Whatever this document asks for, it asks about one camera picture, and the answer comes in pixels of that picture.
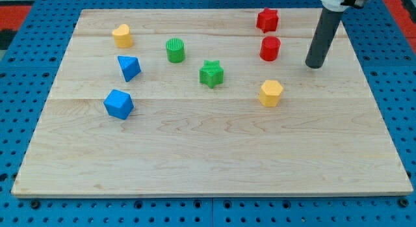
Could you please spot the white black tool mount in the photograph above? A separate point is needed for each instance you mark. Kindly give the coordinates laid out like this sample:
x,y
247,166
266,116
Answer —
x,y
342,5

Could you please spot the blue triangle block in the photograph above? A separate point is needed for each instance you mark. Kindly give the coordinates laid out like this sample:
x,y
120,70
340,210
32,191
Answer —
x,y
130,67

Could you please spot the red star block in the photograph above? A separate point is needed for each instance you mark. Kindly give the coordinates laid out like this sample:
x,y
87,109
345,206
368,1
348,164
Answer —
x,y
267,20

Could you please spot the yellow heart block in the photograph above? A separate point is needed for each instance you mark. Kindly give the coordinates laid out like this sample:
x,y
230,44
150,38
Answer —
x,y
122,36

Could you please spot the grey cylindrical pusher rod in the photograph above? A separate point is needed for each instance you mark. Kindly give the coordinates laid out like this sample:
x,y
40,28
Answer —
x,y
324,34

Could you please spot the red cylinder block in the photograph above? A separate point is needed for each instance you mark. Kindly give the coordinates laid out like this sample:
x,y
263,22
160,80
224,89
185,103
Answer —
x,y
270,47

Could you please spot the blue cube block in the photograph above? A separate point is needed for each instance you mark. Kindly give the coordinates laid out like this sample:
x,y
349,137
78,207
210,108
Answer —
x,y
118,104

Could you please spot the green star block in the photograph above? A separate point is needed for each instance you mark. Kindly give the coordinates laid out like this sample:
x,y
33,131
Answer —
x,y
211,73

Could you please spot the green cylinder block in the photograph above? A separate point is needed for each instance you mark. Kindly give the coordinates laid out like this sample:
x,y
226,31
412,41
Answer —
x,y
175,50

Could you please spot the yellow hexagon block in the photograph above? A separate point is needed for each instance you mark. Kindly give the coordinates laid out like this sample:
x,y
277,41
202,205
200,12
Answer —
x,y
270,93

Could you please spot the wooden board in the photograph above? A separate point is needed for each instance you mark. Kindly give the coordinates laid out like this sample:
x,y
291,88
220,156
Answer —
x,y
325,137

